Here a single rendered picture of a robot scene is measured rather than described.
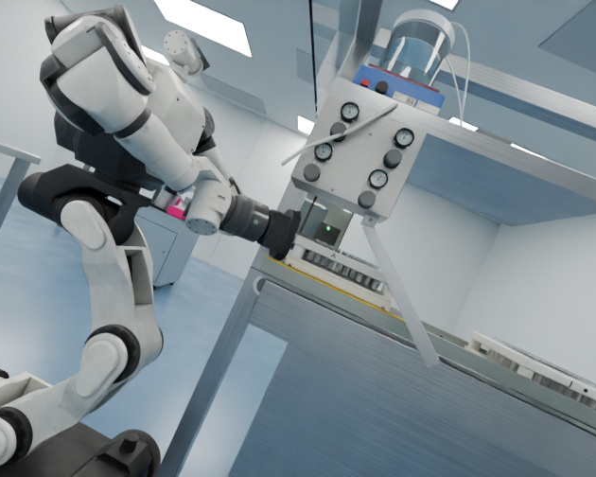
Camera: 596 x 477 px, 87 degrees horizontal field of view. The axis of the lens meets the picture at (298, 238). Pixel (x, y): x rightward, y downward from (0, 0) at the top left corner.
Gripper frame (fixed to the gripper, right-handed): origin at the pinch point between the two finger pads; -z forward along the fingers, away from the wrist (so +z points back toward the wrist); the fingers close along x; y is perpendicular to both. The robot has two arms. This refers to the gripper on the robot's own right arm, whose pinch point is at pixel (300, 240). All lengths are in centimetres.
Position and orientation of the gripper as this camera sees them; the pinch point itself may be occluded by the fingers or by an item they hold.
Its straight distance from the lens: 75.4
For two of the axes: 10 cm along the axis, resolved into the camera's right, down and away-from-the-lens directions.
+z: -8.2, -3.5, -4.4
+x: -3.8, 9.2, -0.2
